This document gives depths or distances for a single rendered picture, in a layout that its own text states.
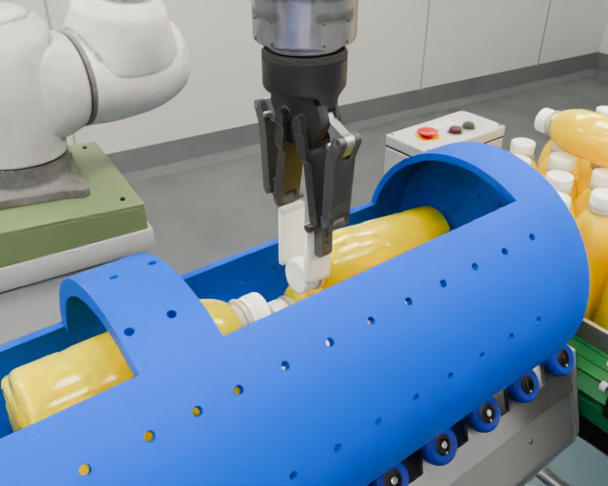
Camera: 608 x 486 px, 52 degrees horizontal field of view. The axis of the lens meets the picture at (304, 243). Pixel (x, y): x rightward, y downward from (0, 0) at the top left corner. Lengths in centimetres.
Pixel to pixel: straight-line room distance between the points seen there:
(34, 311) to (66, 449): 66
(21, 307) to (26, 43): 39
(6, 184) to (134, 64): 27
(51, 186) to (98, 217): 10
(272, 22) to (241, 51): 310
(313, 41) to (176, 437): 31
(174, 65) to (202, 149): 256
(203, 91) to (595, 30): 333
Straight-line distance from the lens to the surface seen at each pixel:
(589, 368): 97
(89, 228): 100
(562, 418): 92
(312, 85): 53
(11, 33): 99
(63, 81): 102
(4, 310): 105
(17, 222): 100
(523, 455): 87
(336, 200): 56
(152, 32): 106
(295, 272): 65
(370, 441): 52
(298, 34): 51
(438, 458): 72
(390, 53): 418
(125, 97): 107
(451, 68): 458
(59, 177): 106
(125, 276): 50
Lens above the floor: 151
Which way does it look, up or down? 32 degrees down
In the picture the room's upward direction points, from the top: straight up
